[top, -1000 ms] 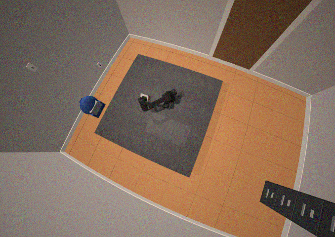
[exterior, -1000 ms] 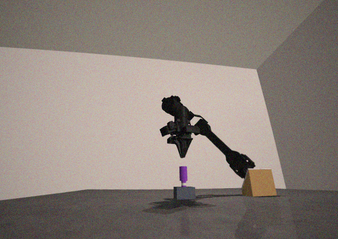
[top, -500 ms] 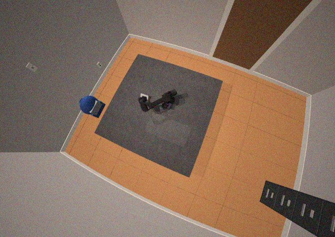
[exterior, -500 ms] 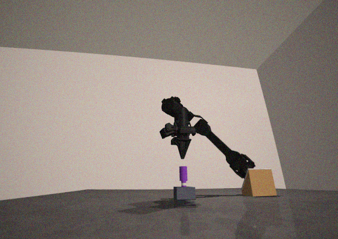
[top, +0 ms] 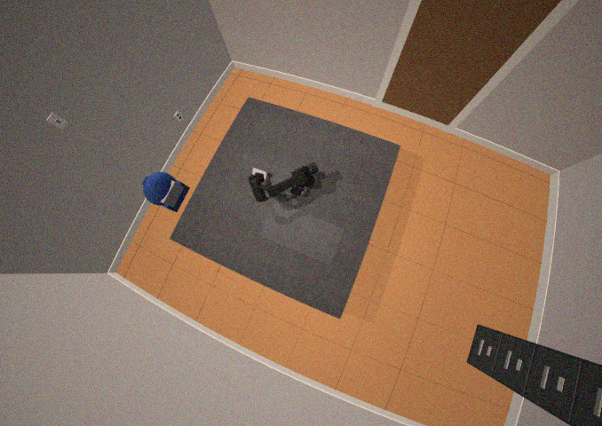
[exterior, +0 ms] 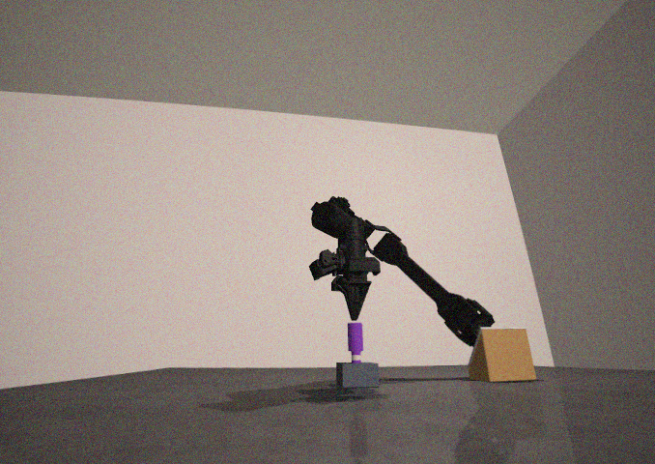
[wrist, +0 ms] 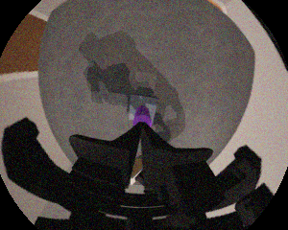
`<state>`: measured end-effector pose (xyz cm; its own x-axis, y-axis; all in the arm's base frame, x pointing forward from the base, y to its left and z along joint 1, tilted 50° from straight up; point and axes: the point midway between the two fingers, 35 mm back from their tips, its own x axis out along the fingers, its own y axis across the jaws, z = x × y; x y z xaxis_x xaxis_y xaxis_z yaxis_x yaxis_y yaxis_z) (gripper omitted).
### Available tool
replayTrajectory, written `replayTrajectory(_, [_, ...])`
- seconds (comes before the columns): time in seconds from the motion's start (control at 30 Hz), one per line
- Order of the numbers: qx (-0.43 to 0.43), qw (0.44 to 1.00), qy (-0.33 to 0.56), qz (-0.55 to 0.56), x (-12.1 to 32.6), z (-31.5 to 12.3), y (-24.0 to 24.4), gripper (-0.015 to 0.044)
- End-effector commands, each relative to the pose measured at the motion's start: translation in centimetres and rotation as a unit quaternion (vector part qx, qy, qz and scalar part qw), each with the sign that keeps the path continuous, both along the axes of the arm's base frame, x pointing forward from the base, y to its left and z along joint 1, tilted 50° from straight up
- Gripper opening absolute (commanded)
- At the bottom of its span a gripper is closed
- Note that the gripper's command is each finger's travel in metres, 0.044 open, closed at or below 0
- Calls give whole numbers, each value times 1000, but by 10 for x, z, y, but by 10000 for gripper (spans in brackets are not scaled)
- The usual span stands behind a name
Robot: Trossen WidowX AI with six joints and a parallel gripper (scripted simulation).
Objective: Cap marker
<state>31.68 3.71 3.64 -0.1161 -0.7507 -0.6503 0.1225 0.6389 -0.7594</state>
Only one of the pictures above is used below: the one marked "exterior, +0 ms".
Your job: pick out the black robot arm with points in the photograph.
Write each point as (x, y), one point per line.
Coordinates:
(335, 218)

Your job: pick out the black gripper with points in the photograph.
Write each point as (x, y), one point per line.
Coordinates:
(352, 280)

